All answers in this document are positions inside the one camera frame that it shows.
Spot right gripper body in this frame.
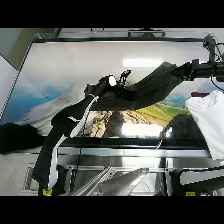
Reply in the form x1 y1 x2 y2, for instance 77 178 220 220
181 60 202 82

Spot dark grey garment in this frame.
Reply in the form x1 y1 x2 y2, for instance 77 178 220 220
87 61 192 113

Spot dark red garment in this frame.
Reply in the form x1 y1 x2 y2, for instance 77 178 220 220
190 91 210 99

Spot white garment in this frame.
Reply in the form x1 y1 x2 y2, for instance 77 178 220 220
185 89 224 162

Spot black garment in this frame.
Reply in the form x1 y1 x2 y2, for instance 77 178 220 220
0 122 47 155

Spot black cable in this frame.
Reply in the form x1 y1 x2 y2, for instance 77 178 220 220
209 75 224 94

